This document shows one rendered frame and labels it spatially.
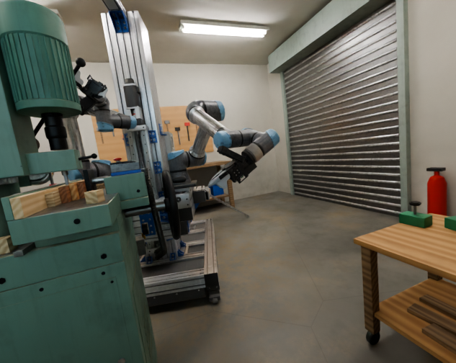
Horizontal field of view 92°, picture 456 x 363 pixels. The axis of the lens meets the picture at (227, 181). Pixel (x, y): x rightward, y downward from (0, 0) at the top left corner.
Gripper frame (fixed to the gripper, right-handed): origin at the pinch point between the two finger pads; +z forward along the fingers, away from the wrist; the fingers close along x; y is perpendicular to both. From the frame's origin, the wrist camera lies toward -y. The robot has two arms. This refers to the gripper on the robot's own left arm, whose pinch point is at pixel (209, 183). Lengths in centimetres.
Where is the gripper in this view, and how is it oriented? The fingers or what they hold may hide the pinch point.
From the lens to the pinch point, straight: 88.1
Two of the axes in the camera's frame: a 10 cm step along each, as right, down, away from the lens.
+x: -3.5, -0.8, 9.4
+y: 5.7, 7.7, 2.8
